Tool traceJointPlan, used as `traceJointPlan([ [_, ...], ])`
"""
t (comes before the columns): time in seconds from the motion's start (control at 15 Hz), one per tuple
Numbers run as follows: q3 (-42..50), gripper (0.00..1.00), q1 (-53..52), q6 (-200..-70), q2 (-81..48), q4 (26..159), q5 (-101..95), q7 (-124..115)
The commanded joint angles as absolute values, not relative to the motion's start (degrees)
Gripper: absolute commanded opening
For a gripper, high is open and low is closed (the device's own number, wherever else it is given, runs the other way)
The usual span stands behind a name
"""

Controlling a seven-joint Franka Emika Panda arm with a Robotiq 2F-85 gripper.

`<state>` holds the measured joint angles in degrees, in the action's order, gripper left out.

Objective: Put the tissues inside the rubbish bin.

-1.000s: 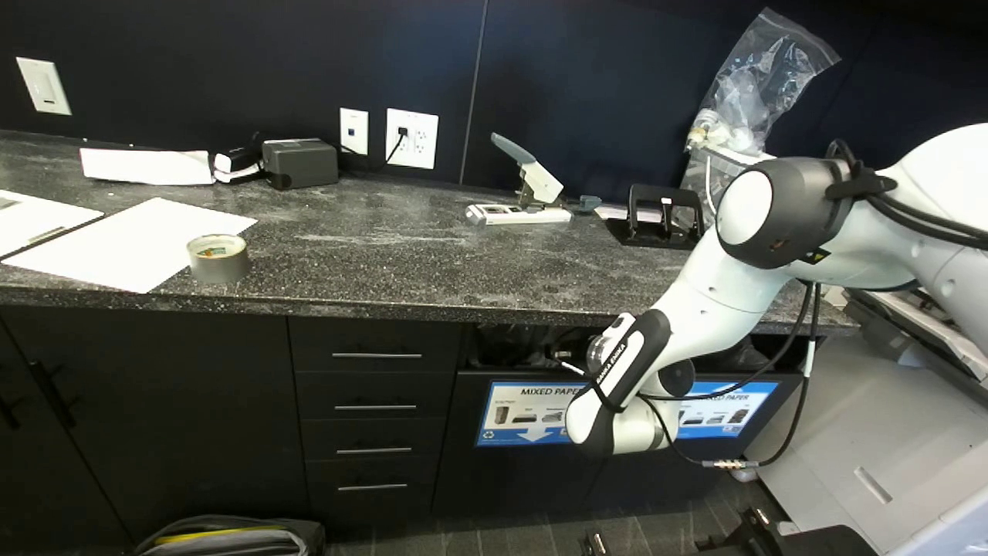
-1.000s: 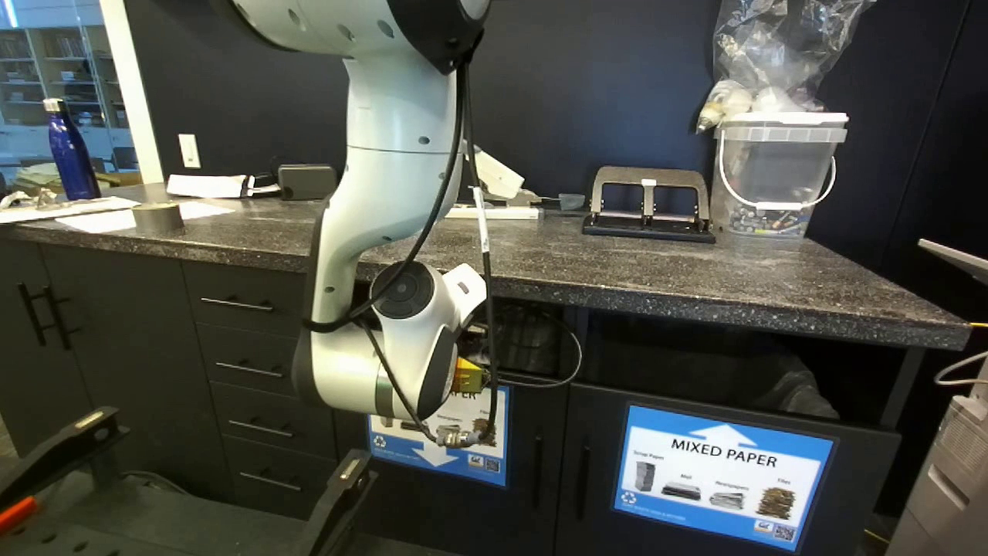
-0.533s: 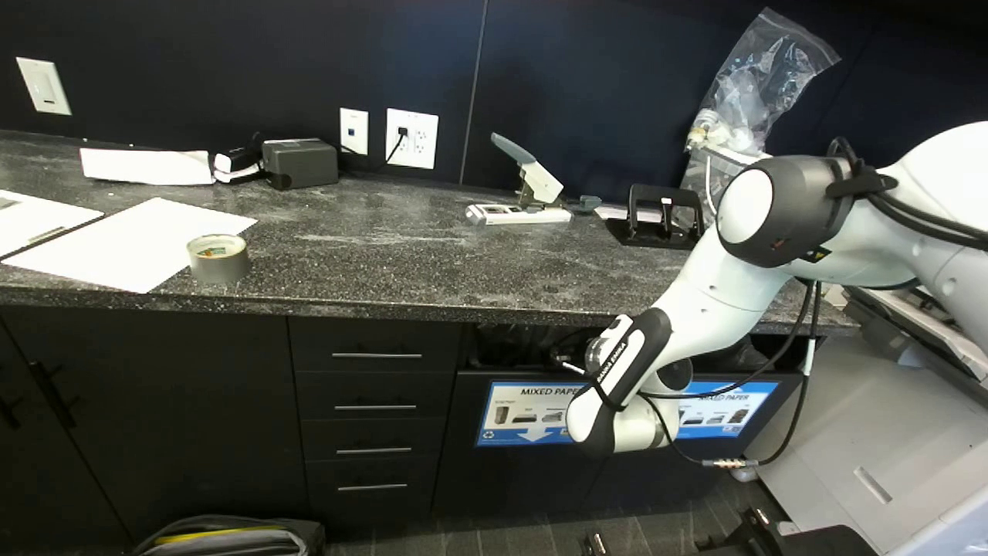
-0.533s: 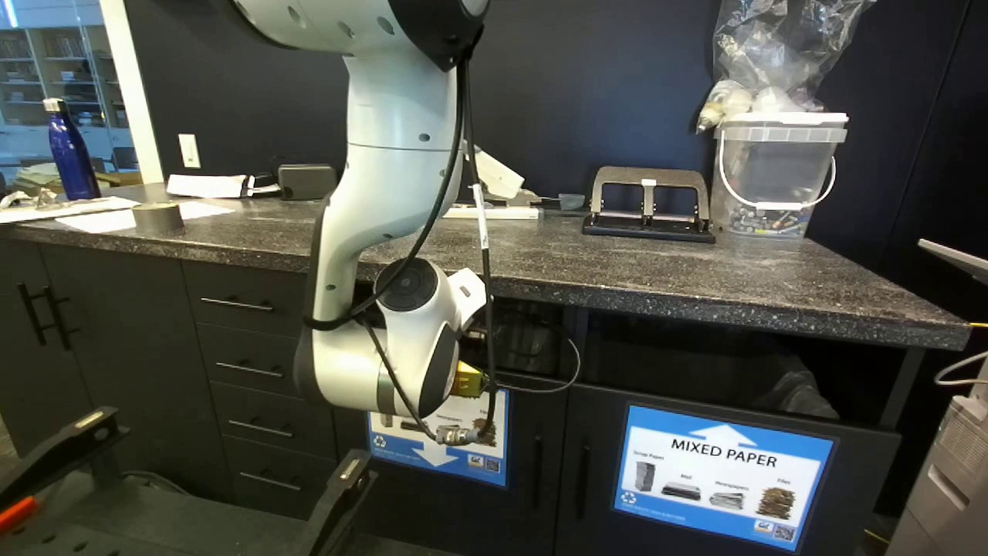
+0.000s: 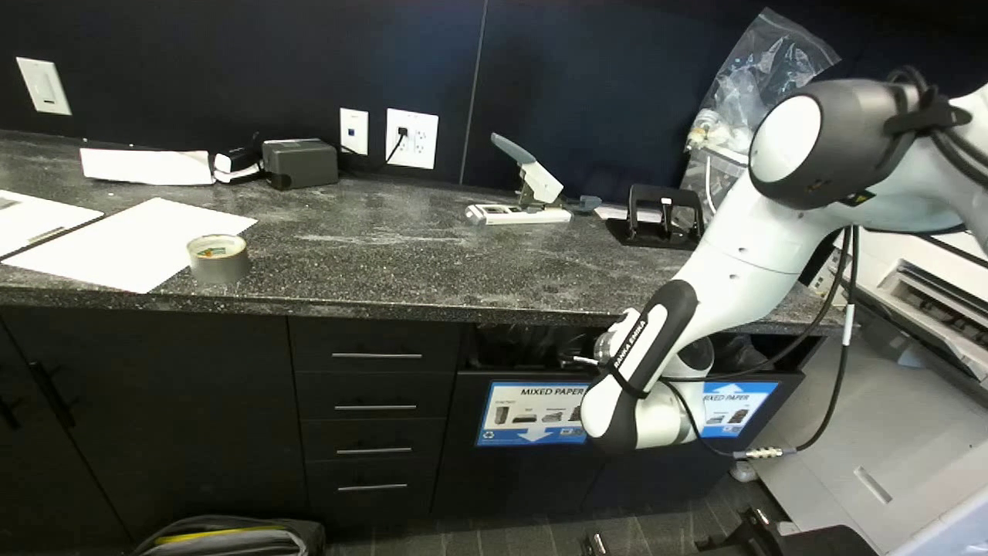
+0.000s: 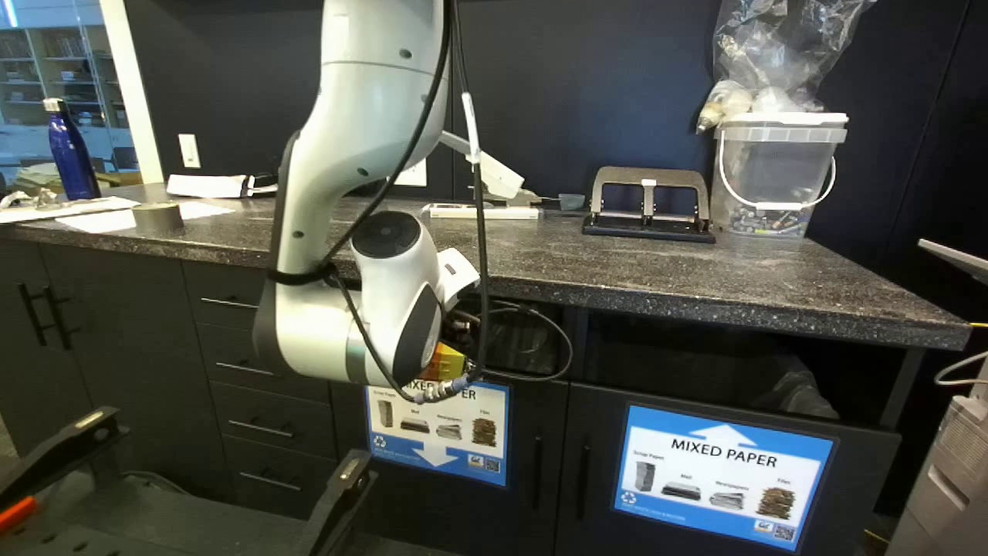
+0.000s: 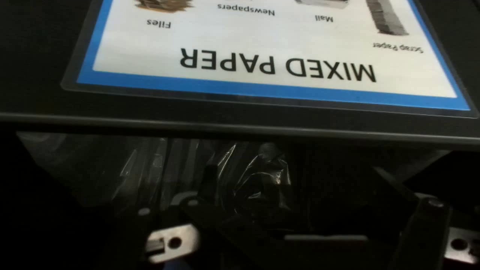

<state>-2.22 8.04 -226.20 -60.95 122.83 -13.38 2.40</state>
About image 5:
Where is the black backpack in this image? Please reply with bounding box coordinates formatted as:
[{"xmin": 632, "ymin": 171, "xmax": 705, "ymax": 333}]
[{"xmin": 130, "ymin": 509, "xmax": 330, "ymax": 556}]

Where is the folded white paper stack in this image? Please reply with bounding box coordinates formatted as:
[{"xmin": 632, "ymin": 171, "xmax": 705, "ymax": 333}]
[{"xmin": 77, "ymin": 146, "xmax": 220, "ymax": 190}]

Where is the black floor equipment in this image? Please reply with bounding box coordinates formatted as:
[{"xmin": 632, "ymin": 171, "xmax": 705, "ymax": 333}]
[{"xmin": 696, "ymin": 505, "xmax": 880, "ymax": 556}]

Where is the white paper sheet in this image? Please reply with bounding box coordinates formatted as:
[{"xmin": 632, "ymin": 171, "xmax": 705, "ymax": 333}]
[
  {"xmin": 0, "ymin": 196, "xmax": 260, "ymax": 295},
  {"xmin": 0, "ymin": 186, "xmax": 109, "ymax": 262}
]

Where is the flat white bar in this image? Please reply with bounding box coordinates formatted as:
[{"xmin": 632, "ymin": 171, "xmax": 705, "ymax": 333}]
[{"xmin": 463, "ymin": 202, "xmax": 574, "ymax": 227}]

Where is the black drawer front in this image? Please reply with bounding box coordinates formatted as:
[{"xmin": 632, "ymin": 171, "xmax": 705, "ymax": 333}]
[
  {"xmin": 303, "ymin": 458, "xmax": 445, "ymax": 529},
  {"xmin": 287, "ymin": 318, "xmax": 461, "ymax": 376},
  {"xmin": 296, "ymin": 415, "xmax": 450, "ymax": 462},
  {"xmin": 290, "ymin": 369, "xmax": 458, "ymax": 419}
]

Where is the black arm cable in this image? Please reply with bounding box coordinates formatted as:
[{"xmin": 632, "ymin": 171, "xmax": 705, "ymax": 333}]
[{"xmin": 784, "ymin": 63, "xmax": 988, "ymax": 458}]

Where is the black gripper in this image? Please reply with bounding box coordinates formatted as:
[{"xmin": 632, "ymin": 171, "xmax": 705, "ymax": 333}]
[{"xmin": 561, "ymin": 340, "xmax": 617, "ymax": 376}]

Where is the white outlet plate with plug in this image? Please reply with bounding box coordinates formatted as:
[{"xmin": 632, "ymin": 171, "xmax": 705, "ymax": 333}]
[{"xmin": 384, "ymin": 106, "xmax": 441, "ymax": 174}]

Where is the silver drawer handle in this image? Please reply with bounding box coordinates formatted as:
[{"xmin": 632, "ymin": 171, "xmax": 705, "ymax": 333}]
[
  {"xmin": 327, "ymin": 348, "xmax": 427, "ymax": 363},
  {"xmin": 330, "ymin": 398, "xmax": 422, "ymax": 418},
  {"xmin": 333, "ymin": 479, "xmax": 415, "ymax": 497},
  {"xmin": 330, "ymin": 442, "xmax": 417, "ymax": 459}
]

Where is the mixed paper sign up arrow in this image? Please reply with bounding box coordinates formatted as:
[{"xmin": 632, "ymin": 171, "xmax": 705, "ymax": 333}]
[{"xmin": 696, "ymin": 376, "xmax": 784, "ymax": 446}]

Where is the black cabinet door handle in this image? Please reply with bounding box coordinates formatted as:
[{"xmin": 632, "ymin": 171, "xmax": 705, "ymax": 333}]
[{"xmin": 29, "ymin": 354, "xmax": 80, "ymax": 433}]

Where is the black bin liner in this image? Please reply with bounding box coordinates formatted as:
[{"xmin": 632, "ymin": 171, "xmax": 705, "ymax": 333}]
[
  {"xmin": 468, "ymin": 325, "xmax": 599, "ymax": 376},
  {"xmin": 714, "ymin": 329, "xmax": 814, "ymax": 376}
]

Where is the white wall plate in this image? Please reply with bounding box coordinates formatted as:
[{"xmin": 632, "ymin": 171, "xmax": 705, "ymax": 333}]
[{"xmin": 336, "ymin": 106, "xmax": 375, "ymax": 161}]

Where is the black box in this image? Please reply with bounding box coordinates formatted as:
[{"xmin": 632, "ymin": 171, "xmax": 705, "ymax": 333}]
[{"xmin": 260, "ymin": 137, "xmax": 343, "ymax": 190}]

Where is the mixed paper sign down arrow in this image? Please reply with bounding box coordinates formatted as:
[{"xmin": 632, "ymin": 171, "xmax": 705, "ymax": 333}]
[{"xmin": 472, "ymin": 380, "xmax": 597, "ymax": 452}]

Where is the black recycling bin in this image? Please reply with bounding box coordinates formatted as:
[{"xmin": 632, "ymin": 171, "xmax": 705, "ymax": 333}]
[{"xmin": 450, "ymin": 369, "xmax": 643, "ymax": 520}]

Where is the grey white office printer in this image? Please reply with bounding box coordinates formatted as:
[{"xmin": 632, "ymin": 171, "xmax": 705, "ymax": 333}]
[{"xmin": 741, "ymin": 224, "xmax": 988, "ymax": 556}]

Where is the white light switch plate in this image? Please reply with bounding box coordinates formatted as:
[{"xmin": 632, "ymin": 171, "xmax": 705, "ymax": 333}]
[{"xmin": 14, "ymin": 51, "xmax": 77, "ymax": 121}]

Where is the black cabinet door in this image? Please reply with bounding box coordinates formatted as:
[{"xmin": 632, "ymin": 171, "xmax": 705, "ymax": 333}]
[
  {"xmin": 0, "ymin": 313, "xmax": 132, "ymax": 556},
  {"xmin": 2, "ymin": 308, "xmax": 311, "ymax": 551}
]

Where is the small black white device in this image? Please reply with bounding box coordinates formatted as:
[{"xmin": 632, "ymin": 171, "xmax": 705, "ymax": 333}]
[{"xmin": 207, "ymin": 146, "xmax": 267, "ymax": 188}]

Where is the clear plastic bag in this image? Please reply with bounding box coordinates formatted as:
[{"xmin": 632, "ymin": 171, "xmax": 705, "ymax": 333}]
[{"xmin": 689, "ymin": 5, "xmax": 842, "ymax": 157}]

